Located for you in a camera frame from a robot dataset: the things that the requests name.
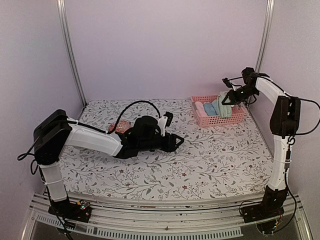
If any aluminium frame post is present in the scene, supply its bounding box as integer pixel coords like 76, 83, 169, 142
56, 0, 88, 108
255, 0, 275, 72

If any rolled pink towel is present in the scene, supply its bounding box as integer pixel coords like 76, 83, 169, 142
194, 101, 208, 117

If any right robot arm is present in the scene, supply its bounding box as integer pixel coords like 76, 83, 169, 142
222, 67, 301, 218

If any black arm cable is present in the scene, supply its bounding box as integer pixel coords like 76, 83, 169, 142
224, 72, 320, 233
16, 100, 161, 176

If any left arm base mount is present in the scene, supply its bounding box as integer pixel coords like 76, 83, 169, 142
48, 199, 92, 223

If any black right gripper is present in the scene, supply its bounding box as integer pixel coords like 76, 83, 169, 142
222, 84, 259, 105

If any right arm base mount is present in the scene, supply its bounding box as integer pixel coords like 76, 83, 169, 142
239, 204, 285, 223

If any pink plastic basket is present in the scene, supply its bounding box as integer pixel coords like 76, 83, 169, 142
190, 95, 247, 127

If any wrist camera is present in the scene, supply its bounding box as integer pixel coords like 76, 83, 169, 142
222, 77, 242, 91
157, 111, 173, 137

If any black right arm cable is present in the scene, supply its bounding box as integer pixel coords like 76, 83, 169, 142
224, 72, 320, 233

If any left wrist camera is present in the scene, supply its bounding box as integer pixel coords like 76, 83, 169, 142
157, 111, 173, 137

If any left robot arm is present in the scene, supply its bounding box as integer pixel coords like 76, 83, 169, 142
33, 109, 185, 217

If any light blue towel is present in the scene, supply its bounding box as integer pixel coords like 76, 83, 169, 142
211, 99, 222, 116

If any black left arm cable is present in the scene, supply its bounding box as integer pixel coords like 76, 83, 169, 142
16, 100, 161, 176

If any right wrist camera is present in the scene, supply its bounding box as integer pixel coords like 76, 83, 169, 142
222, 77, 242, 91

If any floral table mat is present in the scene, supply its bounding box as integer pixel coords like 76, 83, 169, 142
59, 99, 273, 201

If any green panda towel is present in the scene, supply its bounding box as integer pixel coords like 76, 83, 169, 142
217, 91, 232, 119

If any left aluminium frame post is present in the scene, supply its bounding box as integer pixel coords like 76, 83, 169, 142
56, 0, 88, 108

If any front aluminium rail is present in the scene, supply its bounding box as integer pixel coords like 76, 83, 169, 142
28, 193, 303, 238

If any right aluminium frame post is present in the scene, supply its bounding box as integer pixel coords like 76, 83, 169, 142
255, 0, 275, 72

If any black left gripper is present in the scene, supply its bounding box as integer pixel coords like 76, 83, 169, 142
138, 132, 185, 153

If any rolled blue towel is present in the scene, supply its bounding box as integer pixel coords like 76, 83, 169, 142
203, 102, 217, 117

